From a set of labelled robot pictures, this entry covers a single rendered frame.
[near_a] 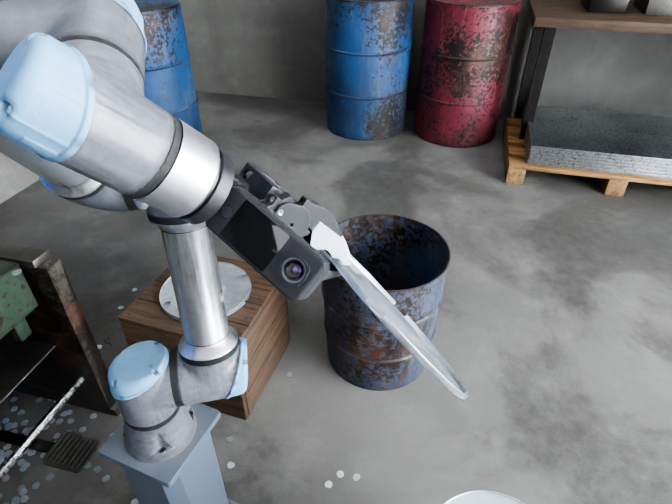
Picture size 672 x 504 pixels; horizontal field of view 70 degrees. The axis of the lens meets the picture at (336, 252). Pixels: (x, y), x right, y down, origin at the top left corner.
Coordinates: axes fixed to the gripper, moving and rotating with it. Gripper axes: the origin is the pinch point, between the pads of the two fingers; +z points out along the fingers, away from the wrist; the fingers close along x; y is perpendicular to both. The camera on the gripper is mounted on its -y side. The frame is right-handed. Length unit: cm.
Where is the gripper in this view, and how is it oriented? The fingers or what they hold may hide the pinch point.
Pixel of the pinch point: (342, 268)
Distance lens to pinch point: 55.8
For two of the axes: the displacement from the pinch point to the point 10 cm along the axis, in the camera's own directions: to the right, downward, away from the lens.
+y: -5.3, -5.0, 6.8
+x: -6.0, 7.9, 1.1
